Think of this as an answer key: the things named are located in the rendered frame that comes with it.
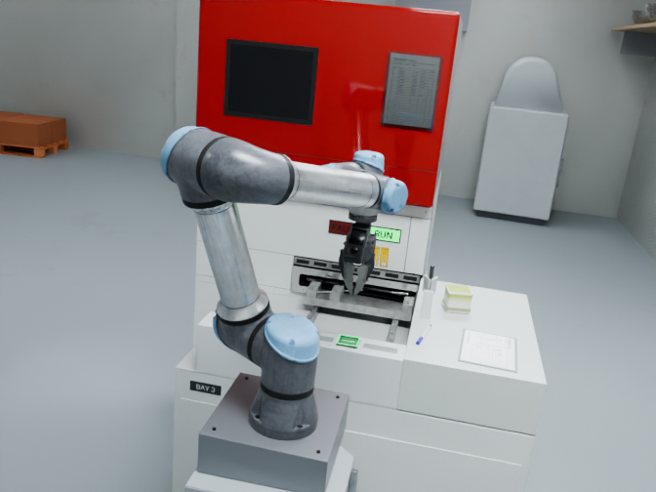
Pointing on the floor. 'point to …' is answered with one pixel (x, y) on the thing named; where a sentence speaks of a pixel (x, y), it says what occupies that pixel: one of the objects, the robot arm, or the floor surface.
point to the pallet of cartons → (32, 134)
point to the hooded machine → (522, 145)
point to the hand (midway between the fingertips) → (352, 291)
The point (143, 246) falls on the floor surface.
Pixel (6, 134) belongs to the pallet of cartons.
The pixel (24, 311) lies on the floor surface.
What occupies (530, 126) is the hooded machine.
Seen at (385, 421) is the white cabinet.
